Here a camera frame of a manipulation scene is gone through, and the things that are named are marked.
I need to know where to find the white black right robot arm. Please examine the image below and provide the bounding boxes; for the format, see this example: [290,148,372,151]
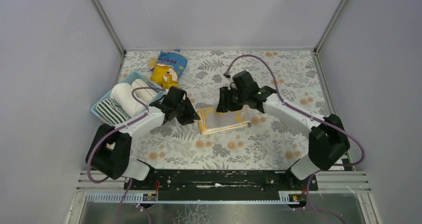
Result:
[216,71,350,180]

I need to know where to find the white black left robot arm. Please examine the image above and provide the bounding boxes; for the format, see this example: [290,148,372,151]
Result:
[86,86,200,181]

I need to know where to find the white slotted cable duct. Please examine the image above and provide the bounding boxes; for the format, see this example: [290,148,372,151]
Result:
[85,191,308,205]

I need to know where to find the floral patterned table mat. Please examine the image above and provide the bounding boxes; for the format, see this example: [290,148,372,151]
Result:
[130,50,330,170]

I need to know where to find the black white striped rolled towel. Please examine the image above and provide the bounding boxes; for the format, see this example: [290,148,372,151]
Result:
[95,98,131,125]

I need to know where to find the grey yellow patterned towel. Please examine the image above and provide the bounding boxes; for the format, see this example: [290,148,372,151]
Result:
[197,107,251,134]

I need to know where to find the light blue plastic basket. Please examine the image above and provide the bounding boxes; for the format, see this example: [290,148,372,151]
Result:
[91,71,164,124]

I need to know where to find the blue yellow printed towel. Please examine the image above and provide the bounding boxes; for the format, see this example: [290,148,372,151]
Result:
[149,49,188,89]

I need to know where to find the cream terry towel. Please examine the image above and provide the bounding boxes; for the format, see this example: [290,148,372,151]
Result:
[131,79,157,103]

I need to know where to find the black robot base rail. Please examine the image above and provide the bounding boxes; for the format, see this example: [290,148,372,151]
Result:
[129,169,318,201]

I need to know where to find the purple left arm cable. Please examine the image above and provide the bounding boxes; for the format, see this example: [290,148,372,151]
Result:
[86,86,166,224]

